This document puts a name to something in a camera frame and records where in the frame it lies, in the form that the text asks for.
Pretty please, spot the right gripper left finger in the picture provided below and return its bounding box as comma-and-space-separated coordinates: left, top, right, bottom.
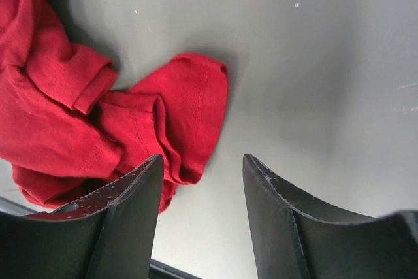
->
1, 155, 163, 278

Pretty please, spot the dark red t shirt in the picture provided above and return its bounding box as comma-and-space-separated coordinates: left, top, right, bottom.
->
1, 0, 229, 210

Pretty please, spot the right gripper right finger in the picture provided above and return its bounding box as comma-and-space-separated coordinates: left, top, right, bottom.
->
242, 154, 417, 278

